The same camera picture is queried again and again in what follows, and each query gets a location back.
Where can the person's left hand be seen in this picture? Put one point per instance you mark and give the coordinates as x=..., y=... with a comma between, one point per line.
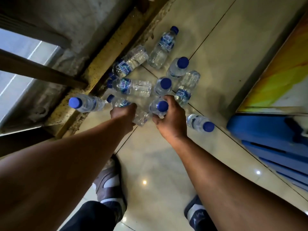
x=122, y=117

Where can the dark wooden beam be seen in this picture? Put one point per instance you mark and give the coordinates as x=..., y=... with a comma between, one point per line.
x=36, y=69
x=31, y=31

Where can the person's left thumb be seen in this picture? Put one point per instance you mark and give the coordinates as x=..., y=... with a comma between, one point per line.
x=132, y=123

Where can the person's right forearm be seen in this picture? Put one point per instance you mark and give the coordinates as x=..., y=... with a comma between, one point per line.
x=231, y=190

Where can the person's left forearm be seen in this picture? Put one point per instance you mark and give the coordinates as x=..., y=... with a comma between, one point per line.
x=60, y=170

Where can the blue-capped water bottle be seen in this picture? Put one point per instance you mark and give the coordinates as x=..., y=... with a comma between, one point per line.
x=142, y=117
x=162, y=106

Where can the blue plastic crate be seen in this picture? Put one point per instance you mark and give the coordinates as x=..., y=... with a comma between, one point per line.
x=272, y=139

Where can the grey and white shoe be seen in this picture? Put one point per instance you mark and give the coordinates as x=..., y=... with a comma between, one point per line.
x=109, y=180
x=196, y=211

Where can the dark trouser leg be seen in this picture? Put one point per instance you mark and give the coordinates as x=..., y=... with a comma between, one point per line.
x=91, y=217

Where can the group of water bottles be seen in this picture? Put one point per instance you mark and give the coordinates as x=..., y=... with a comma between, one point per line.
x=134, y=87

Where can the worn yellow door sill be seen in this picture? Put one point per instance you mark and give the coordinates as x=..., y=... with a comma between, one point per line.
x=101, y=62

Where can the person's right hand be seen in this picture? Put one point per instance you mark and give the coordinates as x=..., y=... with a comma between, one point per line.
x=173, y=125

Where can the colourful painted board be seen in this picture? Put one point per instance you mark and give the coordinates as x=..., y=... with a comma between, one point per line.
x=284, y=76

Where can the person's right thumb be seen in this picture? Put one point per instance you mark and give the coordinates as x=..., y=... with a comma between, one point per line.
x=158, y=118

